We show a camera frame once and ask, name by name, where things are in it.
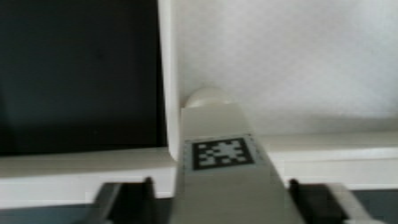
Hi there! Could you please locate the white front fence wall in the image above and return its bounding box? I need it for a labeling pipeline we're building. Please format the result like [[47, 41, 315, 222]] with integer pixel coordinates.
[[0, 131, 398, 209]]

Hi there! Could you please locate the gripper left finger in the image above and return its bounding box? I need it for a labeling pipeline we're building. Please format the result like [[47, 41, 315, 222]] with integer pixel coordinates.
[[86, 178, 157, 224]]

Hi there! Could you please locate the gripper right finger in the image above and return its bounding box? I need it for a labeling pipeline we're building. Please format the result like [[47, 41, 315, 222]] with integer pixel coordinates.
[[287, 179, 385, 224]]

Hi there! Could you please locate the white desk top tray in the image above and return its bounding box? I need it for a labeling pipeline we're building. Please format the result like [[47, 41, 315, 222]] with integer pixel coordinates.
[[156, 0, 398, 161]]

